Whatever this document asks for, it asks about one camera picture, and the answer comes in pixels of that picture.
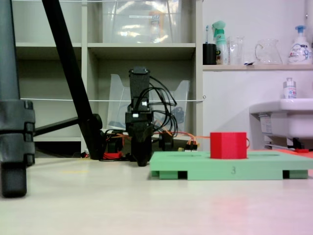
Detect clear plastic file tray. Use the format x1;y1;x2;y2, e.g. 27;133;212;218
107;73;191;134

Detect white sink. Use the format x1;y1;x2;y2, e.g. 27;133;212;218
248;97;313;150

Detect clear glass pitcher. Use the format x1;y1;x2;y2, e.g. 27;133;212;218
254;39;283;66

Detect black arm wires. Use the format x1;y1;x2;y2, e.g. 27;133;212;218
136;75;179;134

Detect black cup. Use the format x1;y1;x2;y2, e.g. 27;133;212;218
202;43;218;66

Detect pale wooden counter shelf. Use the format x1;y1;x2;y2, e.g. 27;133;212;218
202;64;313;72

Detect green shape-hole board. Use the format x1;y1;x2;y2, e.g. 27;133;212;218
149;151;313;181

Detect black round clamp knob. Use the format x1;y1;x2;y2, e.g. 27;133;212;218
158;133;174;151

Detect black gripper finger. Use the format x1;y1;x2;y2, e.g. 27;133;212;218
131;129;153;167

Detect red octagonal pillar block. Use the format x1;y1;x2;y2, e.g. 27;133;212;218
209;132;247;160

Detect clear glass beaker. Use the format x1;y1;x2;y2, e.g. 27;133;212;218
227;36;245;66

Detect thick grey tripod leg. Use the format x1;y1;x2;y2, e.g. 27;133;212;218
0;0;36;198

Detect clear plastic storage box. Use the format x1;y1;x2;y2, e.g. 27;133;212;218
101;0;183;44

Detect small clear sanitiser bottle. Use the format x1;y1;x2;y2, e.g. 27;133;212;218
283;77;298;100

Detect thin white cord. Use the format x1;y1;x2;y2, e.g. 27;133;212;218
19;95;206;102

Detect red mat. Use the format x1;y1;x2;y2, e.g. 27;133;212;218
278;148;313;159

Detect green spray bottle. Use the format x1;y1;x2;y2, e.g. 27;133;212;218
211;20;229;66

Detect white foam soap bottle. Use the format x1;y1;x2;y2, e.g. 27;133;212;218
288;25;313;65

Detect orange labelled packet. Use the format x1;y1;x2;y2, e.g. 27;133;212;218
148;10;165;44

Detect black box with wires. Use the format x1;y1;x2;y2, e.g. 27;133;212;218
107;141;123;154

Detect slanted black tripod leg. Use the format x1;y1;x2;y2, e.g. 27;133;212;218
41;0;106;161

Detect black tripod brace bar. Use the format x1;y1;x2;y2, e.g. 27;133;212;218
34;117;80;137

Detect beige shelf unit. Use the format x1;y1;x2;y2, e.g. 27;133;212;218
11;0;203;152

